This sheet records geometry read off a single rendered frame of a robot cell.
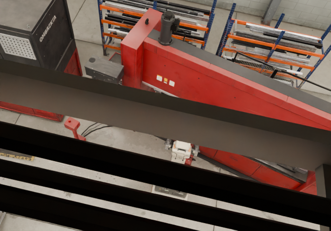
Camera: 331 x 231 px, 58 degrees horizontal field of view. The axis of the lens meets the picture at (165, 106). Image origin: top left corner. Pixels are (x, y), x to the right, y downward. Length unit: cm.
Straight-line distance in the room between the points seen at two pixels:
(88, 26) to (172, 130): 757
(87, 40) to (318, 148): 728
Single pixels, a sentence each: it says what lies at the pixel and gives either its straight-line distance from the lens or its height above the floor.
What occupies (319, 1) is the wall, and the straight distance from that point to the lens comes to 878.
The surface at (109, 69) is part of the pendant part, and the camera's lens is 426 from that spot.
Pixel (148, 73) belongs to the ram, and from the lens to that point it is 460.
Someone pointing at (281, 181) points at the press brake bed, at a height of 55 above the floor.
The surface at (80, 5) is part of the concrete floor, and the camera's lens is 843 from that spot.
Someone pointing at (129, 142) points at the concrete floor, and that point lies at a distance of 580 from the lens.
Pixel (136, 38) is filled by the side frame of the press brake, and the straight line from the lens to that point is 416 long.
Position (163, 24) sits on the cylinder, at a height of 265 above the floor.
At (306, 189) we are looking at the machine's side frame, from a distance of 531.
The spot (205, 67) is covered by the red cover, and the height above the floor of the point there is 229.
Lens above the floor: 521
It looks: 57 degrees down
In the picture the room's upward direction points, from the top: 10 degrees clockwise
